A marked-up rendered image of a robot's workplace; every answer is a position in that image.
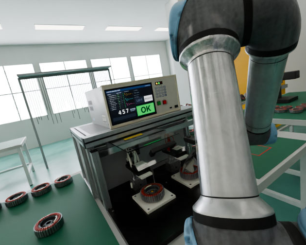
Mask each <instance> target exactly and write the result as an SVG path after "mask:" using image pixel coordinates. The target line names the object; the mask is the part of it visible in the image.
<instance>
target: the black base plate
mask: <svg viewBox="0 0 306 245"><path fill-rule="evenodd" d="M178 172H179V169H178V170H176V171H174V172H172V173H171V172H169V171H168V170H167V169H166V164H163V165H161V166H159V167H157V168H155V169H153V173H154V178H155V182H156V183H160V184H162V185H163V186H164V188H165V189H167V190H168V191H170V192H171V193H173V194H174V195H176V198H174V199H173V200H171V201H169V202H168V203H166V204H165V205H163V206H161V207H160V208H158V209H156V210H155V211H153V212H151V213H150V214H147V212H146V211H145V210H144V209H143V208H142V207H141V206H140V205H139V204H138V203H137V202H136V201H135V200H134V199H133V198H132V196H134V195H136V194H138V193H139V192H140V190H141V189H142V188H141V189H139V190H137V191H135V190H133V189H132V188H131V185H130V181H127V182H125V183H122V184H120V185H118V186H116V187H114V188H112V189H110V190H108V192H109V196H110V200H111V204H112V208H111V209H110V208H109V209H108V210H107V213H108V215H109V216H110V218H111V220H112V221H113V223H114V225H115V226H116V228H117V230H118V231H119V233H120V235H121V236H122V238H123V239H124V241H125V243H126V244H127V245H167V244H169V243H170V242H171V241H173V240H174V239H175V238H177V237H178V236H179V235H181V234H182V233H183V232H184V225H185V220H186V219H187V218H189V217H190V216H193V208H192V207H193V205H194V204H195V203H196V202H197V200H198V199H199V198H200V196H201V192H200V184H197V185H196V186H194V187H192V188H189V187H187V186H185V185H184V184H182V183H180V182H178V181H176V180H174V179H173V178H171V176H172V175H174V174H176V173H178ZM146 180H147V184H150V183H151V184H152V183H154V181H153V175H151V176H149V177H146Z"/></svg>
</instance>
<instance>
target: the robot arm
mask: <svg viewBox="0 0 306 245"><path fill-rule="evenodd" d="M301 22H302V19H301V13H300V8H299V4H298V2H297V0H181V1H178V2H176V3H175V4H174V5H173V6H172V8H171V10H170V15H169V36H170V49H171V54H172V57H173V59H174V60H175V61H177V62H180V65H181V67H182V68H183V69H184V70H186V71H188V77H189V87H190V96H191V106H192V116H193V125H194V135H195V136H193V135H188V136H186V137H184V141H185V142H187V143H190V144H193V145H195V148H194V149H193V150H192V152H191V153H190V154H189V155H188V157H187V158H186V160H185V162H184V165H183V169H182V173H183V172H184V171H185V170H186V169H187V170H188V171H190V172H191V173H193V172H194V171H195V170H194V167H193V165H194V164H195V159H196V160H197V163H198V173H199V183H200V192H201V196H200V198H199V199H198V200H197V202H196V203H195V204H194V205H193V207H192V208H193V216H190V217H189V218H187V219H186V220H185V225H184V239H185V245H306V207H305V209H302V210H301V211H300V213H299V214H298V216H297V222H291V221H277V220H276V216H275V212H274V209H273V208H272V207H271V206H270V205H269V204H267V203H266V202H265V201H264V200H263V199H261V198H260V196H259V193H258V187H257V182H256V177H255V170H254V165H253V160H252V154H251V149H250V146H253V145H266V144H273V143H275V142H276V141H277V129H276V126H275V124H274V123H272V119H273V115H274V111H275V107H276V103H277V99H278V95H279V91H280V87H281V83H282V79H283V75H284V71H285V67H286V64H287V60H288V56H289V53H291V52H292V51H294V50H295V49H296V47H297V44H298V41H299V37H300V33H301ZM241 47H245V52H246V53H247V54H248V55H249V66H248V78H247V90H246V102H245V113H243V108H242V102H241V97H240V92H239V87H238V80H237V75H236V69H235V64H234V60H235V59H236V58H237V57H238V55H239V53H240V49H241ZM194 157H195V159H193V158H194Z"/></svg>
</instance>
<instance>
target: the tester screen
mask: <svg viewBox="0 0 306 245"><path fill-rule="evenodd" d="M147 95H152V89H151V84H147V85H141V86H136V87H128V88H122V89H117V90H111V91H106V96H107V100H108V104H109V109H110V113H111V117H112V122H113V124H115V123H119V122H123V121H126V120H130V119H134V118H137V117H141V116H145V115H148V114H152V113H155V112H152V113H148V114H144V115H141V116H138V114H137V109H136V106H140V105H145V104H149V103H153V100H152V101H147V102H143V103H139V104H136V102H135V98H138V97H143V96H147ZM127 108H129V111H130V113H127V114H123V115H118V110H122V109H127ZM133 113H136V116H134V117H130V118H126V119H123V120H119V121H115V122H114V121H113V119H114V118H117V117H121V116H125V115H129V114H133Z"/></svg>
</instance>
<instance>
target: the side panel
mask: <svg viewBox="0 0 306 245"><path fill-rule="evenodd" d="M72 139H73V143H74V146H75V150H76V153H77V157H78V161H79V164H80V167H81V171H82V174H83V178H84V181H85V183H86V185H87V187H88V188H89V190H90V192H91V194H92V196H93V197H94V199H96V198H98V195H95V192H94V188H93V185H92V181H91V177H90V174H89V170H88V166H87V163H86V159H85V155H84V151H83V148H82V145H81V144H80V143H79V142H78V141H77V140H76V139H75V138H74V137H73V136H72Z"/></svg>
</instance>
